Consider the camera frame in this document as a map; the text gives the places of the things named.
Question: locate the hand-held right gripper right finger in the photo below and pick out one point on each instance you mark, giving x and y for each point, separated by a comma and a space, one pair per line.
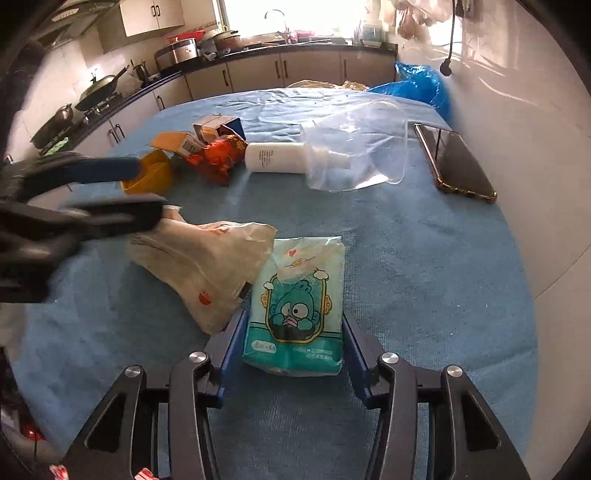
353, 346

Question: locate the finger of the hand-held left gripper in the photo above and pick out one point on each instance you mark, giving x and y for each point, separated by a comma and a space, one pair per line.
106, 168
129, 214

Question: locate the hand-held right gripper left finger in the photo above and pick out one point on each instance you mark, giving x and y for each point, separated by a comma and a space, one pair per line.
235, 341

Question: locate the orange small box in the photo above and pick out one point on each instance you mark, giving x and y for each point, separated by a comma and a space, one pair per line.
173, 141

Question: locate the green cartoon tissue pack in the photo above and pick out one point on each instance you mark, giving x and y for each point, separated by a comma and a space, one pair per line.
295, 295

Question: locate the cream plastic bag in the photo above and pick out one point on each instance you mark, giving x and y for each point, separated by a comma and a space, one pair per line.
198, 263

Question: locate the red snack packet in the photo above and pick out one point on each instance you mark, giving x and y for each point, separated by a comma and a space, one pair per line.
219, 159

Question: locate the blue and white small box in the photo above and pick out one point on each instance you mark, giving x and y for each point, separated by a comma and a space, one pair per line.
217, 127

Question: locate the yellow plastic bowl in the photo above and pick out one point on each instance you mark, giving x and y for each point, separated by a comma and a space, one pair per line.
154, 177

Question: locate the green rag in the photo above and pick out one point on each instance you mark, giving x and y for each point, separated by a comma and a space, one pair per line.
60, 145

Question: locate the dark frying pan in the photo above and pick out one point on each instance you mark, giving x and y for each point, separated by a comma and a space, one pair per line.
53, 124

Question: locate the steel wok with lid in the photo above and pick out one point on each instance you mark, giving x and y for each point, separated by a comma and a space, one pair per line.
99, 87

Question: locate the blue towel table cover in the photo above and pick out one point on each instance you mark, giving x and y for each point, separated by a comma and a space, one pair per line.
415, 277

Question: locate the silver rice cooker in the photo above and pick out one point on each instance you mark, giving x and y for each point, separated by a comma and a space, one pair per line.
180, 51

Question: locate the red plastic basin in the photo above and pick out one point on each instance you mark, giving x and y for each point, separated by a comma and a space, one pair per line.
184, 37

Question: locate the steel range hood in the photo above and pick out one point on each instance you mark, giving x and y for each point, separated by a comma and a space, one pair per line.
78, 16

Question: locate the white plastic bottle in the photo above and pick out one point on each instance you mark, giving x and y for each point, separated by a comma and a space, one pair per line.
277, 157

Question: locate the grey cooking pot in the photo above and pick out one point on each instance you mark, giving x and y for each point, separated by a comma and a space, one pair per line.
224, 40

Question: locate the black kitchen countertop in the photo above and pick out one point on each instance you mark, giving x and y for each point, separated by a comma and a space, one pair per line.
240, 55

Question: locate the clear plastic bag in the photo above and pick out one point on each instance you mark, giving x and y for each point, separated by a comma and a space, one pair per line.
369, 138

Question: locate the cream lower kitchen cabinets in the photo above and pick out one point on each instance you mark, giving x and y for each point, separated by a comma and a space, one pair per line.
304, 69

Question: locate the yellow plastic bag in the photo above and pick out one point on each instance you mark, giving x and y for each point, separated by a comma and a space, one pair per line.
318, 84

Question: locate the steel kitchen faucet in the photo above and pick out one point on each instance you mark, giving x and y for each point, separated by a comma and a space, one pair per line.
281, 18

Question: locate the bright kitchen window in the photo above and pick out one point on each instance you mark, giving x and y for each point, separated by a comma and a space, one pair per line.
300, 16

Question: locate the blue plastic bag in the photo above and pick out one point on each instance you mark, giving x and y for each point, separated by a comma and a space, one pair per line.
420, 83

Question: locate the hanging plastic bags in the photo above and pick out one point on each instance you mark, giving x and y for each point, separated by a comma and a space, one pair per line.
415, 18

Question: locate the cream upper wall cabinets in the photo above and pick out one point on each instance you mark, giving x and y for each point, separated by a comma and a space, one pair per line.
147, 18

